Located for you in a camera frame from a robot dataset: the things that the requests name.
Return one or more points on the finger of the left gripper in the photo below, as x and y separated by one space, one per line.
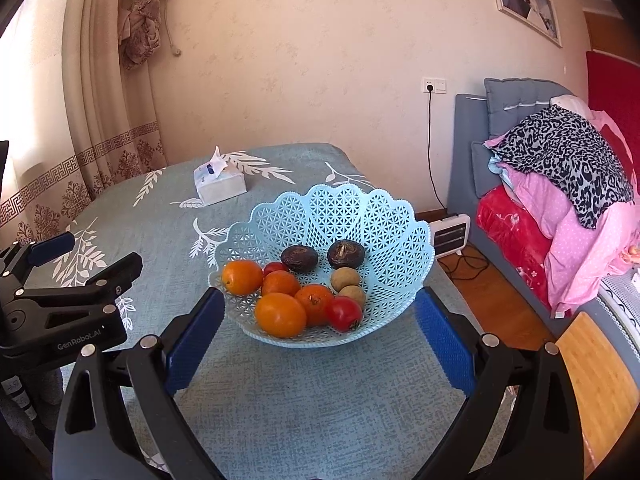
48 250
121 274

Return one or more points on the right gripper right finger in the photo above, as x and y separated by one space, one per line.
543 437

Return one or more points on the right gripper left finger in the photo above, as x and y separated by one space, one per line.
94 438

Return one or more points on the smooth small orange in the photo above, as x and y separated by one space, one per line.
242 277

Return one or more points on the red tomato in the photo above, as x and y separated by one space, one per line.
343 314
274 267

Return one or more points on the rough orange tangerine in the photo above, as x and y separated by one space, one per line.
280 281

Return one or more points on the smooth large orange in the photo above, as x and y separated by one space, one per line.
280 315

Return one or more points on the large dark avocado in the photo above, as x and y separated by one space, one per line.
300 258

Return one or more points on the small dark avocado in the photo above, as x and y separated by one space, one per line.
346 254

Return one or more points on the red tomato front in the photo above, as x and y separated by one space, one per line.
343 314

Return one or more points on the small tan kiwi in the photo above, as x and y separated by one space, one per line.
344 277

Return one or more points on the large brown kiwi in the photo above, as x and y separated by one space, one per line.
355 293

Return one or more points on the grey gloved left hand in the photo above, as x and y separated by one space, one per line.
26 442

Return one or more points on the beige patterned curtain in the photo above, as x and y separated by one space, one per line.
76 121

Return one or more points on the tissue box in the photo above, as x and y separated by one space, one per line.
218 180

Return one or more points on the teal leaf-print bedspread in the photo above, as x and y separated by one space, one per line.
371 404

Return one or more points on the pink blanket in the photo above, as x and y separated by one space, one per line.
537 230

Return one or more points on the white space heater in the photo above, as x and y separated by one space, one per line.
450 235

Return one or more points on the light blue lattice basket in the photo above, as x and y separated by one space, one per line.
399 254

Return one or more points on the leopard print garment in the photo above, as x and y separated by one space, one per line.
567 150

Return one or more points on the grey cushioned headboard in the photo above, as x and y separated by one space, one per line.
477 119

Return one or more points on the red bedding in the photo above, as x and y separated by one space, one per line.
613 89

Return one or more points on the white wall socket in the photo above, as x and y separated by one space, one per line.
434 85

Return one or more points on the framed wall picture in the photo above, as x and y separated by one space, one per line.
538 15

